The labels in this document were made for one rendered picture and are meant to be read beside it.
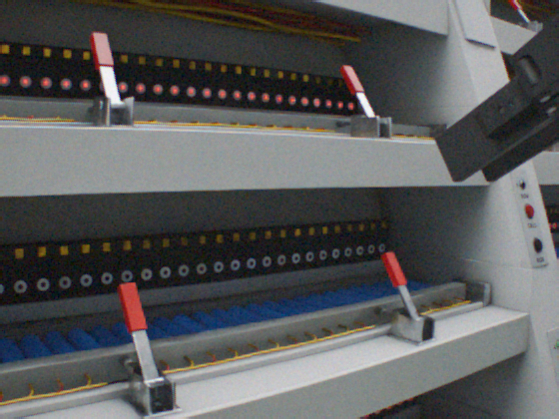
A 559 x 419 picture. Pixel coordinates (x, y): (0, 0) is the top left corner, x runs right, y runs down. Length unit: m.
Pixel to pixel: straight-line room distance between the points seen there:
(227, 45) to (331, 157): 0.30
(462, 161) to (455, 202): 0.40
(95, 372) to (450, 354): 0.33
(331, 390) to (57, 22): 0.48
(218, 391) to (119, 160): 0.18
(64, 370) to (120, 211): 0.23
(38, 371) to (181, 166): 0.18
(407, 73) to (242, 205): 0.29
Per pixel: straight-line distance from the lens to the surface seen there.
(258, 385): 0.43
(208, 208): 0.64
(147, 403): 0.38
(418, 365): 0.53
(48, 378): 0.42
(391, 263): 0.55
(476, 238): 0.71
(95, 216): 0.59
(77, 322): 0.52
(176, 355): 0.45
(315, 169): 0.49
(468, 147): 0.33
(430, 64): 0.76
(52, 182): 0.38
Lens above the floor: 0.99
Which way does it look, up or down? 10 degrees up
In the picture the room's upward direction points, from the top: 10 degrees counter-clockwise
